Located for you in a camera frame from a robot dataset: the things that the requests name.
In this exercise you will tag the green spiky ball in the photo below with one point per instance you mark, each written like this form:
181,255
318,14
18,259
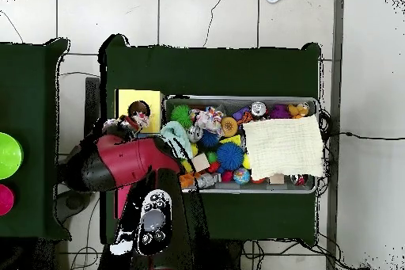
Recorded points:
182,114

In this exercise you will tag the plain wooden cube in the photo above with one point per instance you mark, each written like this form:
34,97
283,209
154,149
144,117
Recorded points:
201,162

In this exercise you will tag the wooden box with three holes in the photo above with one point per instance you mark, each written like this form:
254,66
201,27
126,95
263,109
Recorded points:
155,114

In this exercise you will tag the dark grey floor pedal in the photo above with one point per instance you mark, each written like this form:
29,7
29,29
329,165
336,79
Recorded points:
72,206

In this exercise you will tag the light blue muslin cloth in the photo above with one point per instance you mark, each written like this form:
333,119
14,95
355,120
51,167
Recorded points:
174,133

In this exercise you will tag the toy burger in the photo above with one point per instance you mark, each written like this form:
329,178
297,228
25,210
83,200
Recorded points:
228,126

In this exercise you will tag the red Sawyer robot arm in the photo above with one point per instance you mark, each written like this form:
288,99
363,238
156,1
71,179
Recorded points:
133,162

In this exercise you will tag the large blue spiky ball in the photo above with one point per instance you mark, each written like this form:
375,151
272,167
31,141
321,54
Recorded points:
230,156

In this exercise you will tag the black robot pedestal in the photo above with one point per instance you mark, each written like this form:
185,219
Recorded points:
227,257

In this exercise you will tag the globe print ball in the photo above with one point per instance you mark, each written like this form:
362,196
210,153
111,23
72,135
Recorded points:
242,176

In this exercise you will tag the silver grey plastic toy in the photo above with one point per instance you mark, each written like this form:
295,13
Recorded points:
207,180

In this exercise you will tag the green covered side table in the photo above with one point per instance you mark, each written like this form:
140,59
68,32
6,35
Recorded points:
31,92

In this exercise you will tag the pink round bowl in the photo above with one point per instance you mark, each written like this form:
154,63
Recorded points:
5,199

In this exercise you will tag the cream muslin cloth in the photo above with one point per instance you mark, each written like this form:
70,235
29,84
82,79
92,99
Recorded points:
284,146

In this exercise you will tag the silver drink can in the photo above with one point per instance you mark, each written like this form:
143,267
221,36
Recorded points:
258,108

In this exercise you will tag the bright green round bowl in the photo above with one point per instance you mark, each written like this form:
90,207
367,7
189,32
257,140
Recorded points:
9,156

